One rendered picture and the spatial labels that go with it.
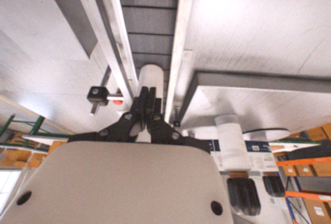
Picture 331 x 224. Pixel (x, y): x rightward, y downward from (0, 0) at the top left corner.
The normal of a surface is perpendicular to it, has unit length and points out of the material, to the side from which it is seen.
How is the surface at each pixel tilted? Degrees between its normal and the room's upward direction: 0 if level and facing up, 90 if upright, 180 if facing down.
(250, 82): 90
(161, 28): 0
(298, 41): 0
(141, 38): 0
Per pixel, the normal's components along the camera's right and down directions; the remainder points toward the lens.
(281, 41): -0.03, 0.86
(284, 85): 0.05, -0.51
